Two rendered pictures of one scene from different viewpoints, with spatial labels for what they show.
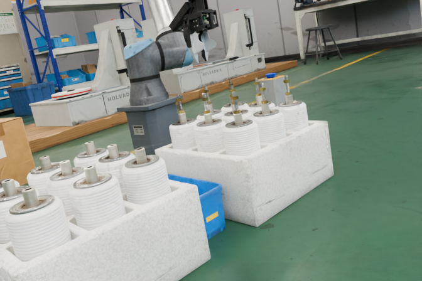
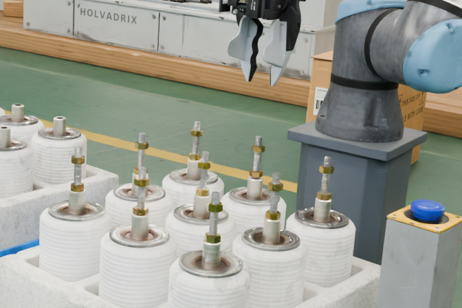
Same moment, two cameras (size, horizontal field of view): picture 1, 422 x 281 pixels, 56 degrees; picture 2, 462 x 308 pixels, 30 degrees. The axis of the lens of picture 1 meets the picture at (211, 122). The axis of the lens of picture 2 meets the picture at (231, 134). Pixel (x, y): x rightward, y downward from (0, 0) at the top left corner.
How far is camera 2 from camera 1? 1.59 m
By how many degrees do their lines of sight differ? 78
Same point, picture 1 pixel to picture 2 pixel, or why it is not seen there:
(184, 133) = not seen: hidden behind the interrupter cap
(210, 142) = not seen: hidden behind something
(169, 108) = (346, 161)
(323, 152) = not seen: outside the picture
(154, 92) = (331, 113)
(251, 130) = (45, 227)
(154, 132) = (300, 188)
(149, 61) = (346, 47)
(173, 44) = (396, 30)
